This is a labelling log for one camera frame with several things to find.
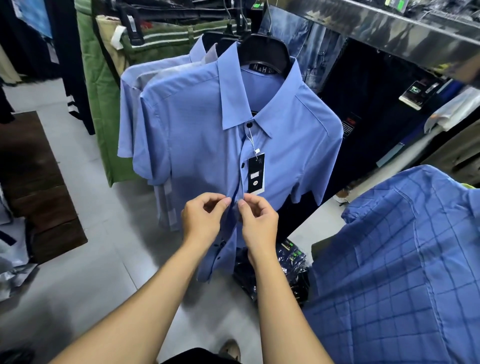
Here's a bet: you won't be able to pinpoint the person's right hand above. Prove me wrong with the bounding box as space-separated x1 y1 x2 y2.
237 194 279 260

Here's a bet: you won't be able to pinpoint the person's left hand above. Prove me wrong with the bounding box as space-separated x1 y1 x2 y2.
181 192 232 249

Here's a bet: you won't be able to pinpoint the blue short-sleeve button shirt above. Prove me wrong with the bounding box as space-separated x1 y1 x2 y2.
132 41 344 284

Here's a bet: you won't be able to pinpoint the person's left forearm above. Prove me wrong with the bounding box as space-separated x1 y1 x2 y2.
49 238 211 364

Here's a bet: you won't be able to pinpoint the person's right forearm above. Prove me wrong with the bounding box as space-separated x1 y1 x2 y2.
245 247 335 364

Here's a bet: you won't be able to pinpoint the black hang tag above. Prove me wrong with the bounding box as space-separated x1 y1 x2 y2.
246 152 266 196

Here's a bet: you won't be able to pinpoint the pile of black wrapped packets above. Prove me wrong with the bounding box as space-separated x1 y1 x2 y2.
232 237 313 303

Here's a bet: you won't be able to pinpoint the light blue short-sleeve shirt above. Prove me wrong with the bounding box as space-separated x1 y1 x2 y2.
117 35 211 159

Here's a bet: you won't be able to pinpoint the person's black shorts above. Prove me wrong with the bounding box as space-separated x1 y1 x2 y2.
160 347 241 364

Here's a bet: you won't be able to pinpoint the green trousers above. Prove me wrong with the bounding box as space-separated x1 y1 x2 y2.
74 0 140 188

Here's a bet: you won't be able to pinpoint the blue checked shirt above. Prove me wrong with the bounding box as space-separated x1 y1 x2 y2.
302 164 480 364

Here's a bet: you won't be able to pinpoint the black plastic hanger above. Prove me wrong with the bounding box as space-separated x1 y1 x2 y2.
202 31 241 53
237 34 292 74

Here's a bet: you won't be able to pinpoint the dark navy trousers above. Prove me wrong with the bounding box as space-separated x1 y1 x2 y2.
279 37 452 235

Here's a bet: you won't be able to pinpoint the light blue denim jeans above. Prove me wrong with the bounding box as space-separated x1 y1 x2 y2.
258 4 348 95

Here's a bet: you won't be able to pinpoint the green white-striped garment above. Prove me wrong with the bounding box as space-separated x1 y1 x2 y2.
119 18 253 65

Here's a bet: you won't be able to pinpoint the brown wooden platform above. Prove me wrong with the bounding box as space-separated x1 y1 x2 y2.
0 110 89 265

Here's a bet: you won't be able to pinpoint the khaki trousers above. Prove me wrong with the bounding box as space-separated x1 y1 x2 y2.
95 15 130 77

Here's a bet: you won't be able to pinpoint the black paper tag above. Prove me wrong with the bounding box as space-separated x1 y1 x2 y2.
126 15 145 46

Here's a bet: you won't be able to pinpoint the black garment with white stripes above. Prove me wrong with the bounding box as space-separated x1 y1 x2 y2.
48 0 97 136

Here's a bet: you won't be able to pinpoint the white paper tag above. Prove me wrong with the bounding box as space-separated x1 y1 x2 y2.
110 25 128 51

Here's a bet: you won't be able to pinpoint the black and green label tag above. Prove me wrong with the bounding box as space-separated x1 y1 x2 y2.
398 80 433 111

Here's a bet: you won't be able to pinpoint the clear plastic-wrapped bundle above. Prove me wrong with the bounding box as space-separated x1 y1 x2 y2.
0 183 39 302

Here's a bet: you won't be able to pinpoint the olive garment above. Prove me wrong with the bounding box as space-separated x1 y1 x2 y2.
419 119 480 187

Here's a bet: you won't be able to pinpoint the white folded garment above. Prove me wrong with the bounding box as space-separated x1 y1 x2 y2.
423 87 480 134

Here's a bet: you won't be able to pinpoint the shiny metal shelf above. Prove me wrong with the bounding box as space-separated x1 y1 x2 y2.
269 0 480 89

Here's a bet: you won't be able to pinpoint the blue hanging garment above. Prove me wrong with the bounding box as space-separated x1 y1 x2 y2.
11 0 54 40

